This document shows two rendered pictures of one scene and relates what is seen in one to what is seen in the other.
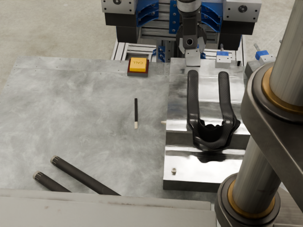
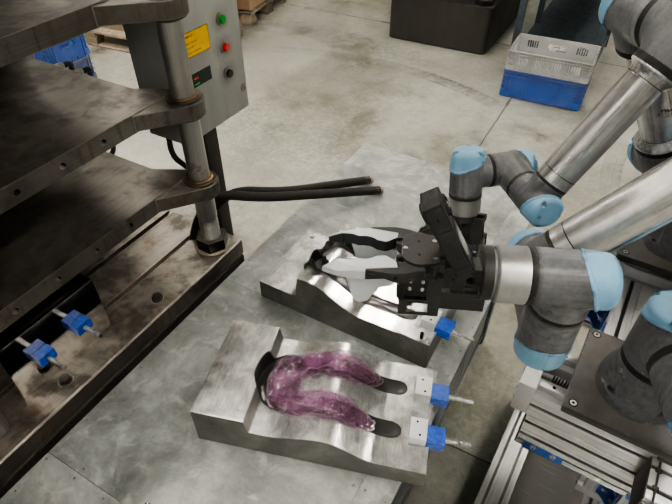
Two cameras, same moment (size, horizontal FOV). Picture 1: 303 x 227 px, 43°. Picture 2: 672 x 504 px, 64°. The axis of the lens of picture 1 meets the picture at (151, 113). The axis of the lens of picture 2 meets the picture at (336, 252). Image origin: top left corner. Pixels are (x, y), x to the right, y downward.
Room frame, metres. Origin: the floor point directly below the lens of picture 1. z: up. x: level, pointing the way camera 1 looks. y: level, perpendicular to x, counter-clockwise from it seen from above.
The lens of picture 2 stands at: (1.19, -1.16, 1.92)
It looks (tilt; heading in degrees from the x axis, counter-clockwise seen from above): 42 degrees down; 115
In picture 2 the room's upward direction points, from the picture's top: straight up
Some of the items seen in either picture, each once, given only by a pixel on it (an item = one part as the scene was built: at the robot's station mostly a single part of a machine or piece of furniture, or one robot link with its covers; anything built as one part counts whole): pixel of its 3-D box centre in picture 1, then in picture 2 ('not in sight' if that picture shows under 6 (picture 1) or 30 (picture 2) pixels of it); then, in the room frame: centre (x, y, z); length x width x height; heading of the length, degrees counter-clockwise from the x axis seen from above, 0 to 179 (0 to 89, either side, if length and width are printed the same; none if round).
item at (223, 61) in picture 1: (222, 55); (448, 329); (1.07, -0.26, 0.89); 0.13 x 0.05 x 0.05; 175
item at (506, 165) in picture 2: not in sight; (511, 171); (1.10, -0.06, 1.23); 0.11 x 0.11 x 0.08; 38
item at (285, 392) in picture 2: not in sight; (322, 383); (0.86, -0.54, 0.90); 0.26 x 0.18 x 0.08; 13
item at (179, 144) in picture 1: (206, 115); (361, 281); (0.80, -0.18, 0.87); 0.50 x 0.26 x 0.14; 175
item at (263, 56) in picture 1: (261, 55); (443, 396); (1.11, -0.43, 0.86); 0.13 x 0.05 x 0.05; 13
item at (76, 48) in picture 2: not in sight; (38, 43); (-2.66, 1.64, 0.32); 0.60 x 0.41 x 0.22; 3
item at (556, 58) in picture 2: not in sight; (552, 58); (0.95, 3.14, 0.28); 0.61 x 0.41 x 0.15; 177
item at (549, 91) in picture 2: not in sight; (546, 80); (0.94, 3.14, 0.11); 0.61 x 0.41 x 0.22; 177
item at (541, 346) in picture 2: not in sight; (545, 320); (1.24, -0.58, 1.33); 0.11 x 0.08 x 0.11; 109
